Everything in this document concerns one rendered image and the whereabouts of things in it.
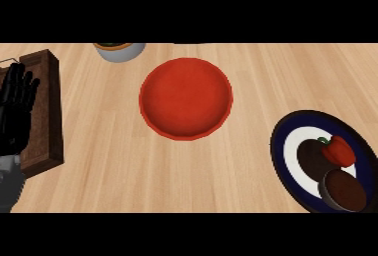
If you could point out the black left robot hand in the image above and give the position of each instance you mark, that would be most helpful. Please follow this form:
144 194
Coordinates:
14 110

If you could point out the dark brown wooden board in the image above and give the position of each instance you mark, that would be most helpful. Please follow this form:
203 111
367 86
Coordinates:
45 113

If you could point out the red bell pepper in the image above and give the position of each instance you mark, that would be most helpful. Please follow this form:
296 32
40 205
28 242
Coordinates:
338 150

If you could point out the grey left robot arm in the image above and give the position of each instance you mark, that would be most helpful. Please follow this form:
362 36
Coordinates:
9 183

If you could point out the blue and white plate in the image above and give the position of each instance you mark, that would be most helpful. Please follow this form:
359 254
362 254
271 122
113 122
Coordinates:
290 146

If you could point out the grey pot with orange rim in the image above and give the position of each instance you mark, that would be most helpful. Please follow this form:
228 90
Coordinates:
120 50

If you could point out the red bowl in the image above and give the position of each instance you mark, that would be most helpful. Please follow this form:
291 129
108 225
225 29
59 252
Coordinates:
186 98

